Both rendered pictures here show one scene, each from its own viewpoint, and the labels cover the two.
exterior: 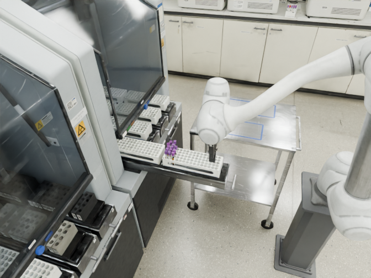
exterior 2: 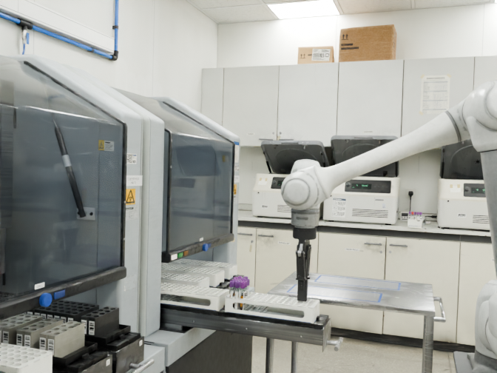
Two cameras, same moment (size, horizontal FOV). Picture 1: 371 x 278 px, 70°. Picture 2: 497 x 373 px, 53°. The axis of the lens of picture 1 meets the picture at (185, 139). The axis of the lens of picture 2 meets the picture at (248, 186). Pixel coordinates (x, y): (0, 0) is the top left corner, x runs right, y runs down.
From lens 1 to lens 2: 86 cm
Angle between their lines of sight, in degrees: 40
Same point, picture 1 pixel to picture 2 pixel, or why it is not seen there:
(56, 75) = (128, 116)
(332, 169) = (486, 299)
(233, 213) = not seen: outside the picture
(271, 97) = (370, 155)
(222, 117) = (312, 171)
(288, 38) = (419, 259)
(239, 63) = not seen: hidden behind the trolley
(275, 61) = not seen: hidden behind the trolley
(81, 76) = (147, 140)
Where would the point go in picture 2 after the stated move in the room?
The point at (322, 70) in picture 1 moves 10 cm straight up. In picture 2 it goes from (424, 134) to (425, 100)
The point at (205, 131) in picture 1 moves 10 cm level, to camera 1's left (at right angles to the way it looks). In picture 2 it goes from (291, 181) to (254, 180)
